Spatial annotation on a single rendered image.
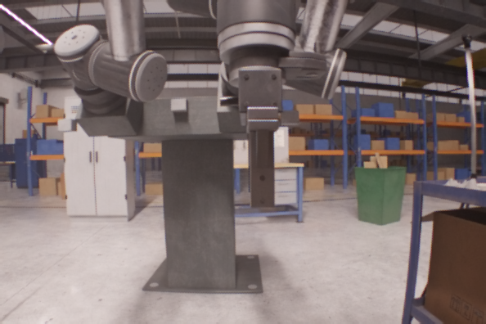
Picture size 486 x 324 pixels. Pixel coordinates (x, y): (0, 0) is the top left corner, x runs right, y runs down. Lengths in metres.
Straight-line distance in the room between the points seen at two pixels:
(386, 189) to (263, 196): 3.87
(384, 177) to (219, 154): 2.64
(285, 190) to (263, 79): 3.90
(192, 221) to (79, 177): 2.97
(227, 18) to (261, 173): 0.20
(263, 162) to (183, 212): 1.77
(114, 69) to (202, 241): 1.37
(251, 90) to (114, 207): 4.34
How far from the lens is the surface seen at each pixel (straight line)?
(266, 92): 0.32
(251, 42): 0.35
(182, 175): 2.02
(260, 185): 0.30
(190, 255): 2.13
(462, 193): 0.76
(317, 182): 8.32
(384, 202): 4.17
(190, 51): 12.07
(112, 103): 1.41
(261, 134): 0.28
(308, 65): 0.37
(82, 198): 4.76
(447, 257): 0.91
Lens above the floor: 0.99
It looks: 2 degrees down
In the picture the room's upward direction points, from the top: 1 degrees counter-clockwise
